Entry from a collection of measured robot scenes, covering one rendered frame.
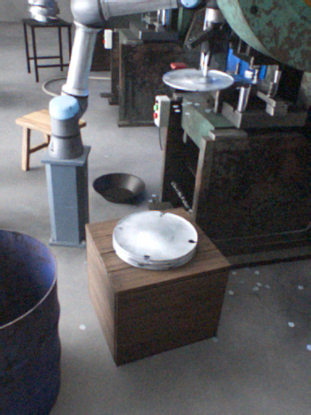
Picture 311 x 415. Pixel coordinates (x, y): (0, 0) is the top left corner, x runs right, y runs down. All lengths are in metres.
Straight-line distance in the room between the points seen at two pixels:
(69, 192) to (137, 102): 1.69
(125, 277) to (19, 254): 0.34
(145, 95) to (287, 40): 2.16
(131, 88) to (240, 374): 2.40
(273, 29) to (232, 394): 1.15
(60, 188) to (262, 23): 1.06
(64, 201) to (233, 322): 0.89
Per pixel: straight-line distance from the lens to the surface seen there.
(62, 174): 1.83
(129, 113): 3.42
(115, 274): 1.33
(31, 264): 1.36
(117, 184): 2.50
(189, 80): 1.74
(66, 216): 1.93
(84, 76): 1.85
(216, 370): 1.56
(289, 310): 1.84
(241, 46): 1.79
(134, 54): 3.31
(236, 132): 1.66
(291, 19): 1.37
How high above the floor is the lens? 1.23
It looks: 32 degrees down
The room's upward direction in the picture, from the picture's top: 4 degrees clockwise
